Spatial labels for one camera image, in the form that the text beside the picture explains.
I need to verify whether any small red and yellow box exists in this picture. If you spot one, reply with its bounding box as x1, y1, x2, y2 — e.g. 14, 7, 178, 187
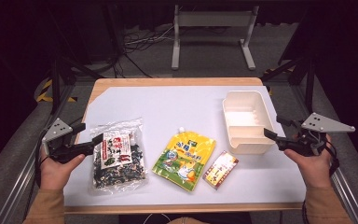
201, 150, 240, 190

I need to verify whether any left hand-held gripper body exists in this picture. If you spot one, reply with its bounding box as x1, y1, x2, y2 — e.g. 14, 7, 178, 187
41, 117, 90, 165

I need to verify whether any person's right hand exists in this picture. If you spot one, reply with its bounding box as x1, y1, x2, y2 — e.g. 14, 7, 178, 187
283, 133, 334, 189

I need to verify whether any hand-held gripper black cable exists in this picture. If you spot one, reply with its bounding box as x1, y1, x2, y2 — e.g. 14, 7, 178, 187
301, 139, 340, 224
33, 117, 83, 189

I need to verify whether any yellow and black floor tape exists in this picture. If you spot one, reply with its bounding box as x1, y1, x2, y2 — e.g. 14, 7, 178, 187
34, 78, 77, 104

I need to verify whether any wooden table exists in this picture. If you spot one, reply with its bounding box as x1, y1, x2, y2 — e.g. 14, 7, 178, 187
62, 77, 308, 215

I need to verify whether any yellow spout drink pouch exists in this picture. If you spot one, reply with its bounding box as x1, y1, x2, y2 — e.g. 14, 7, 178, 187
151, 126, 217, 192

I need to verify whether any left hand-held gripper black cable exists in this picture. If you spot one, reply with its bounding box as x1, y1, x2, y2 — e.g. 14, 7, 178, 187
33, 117, 83, 189

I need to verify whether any clear bag of dark snacks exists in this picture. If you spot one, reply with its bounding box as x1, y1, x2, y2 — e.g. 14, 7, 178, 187
88, 117, 149, 196

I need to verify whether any bundle of floor cables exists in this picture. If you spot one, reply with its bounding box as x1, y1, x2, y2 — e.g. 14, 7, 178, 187
113, 23, 176, 79

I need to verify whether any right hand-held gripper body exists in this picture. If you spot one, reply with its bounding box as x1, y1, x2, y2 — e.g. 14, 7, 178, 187
278, 112, 356, 158

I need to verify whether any white table mat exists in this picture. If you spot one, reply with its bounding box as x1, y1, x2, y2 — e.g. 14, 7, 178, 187
62, 85, 308, 207

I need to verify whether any grey metal stand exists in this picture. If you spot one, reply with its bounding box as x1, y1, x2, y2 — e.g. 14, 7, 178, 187
171, 4, 260, 71

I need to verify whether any right hand-held gripper black cable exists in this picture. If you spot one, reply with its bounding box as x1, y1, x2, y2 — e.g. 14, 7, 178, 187
301, 139, 340, 224

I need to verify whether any person's left hand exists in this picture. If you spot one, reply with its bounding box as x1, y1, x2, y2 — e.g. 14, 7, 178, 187
39, 146, 87, 191

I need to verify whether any white plastic container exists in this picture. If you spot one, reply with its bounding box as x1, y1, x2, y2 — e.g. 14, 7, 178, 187
222, 90, 276, 156

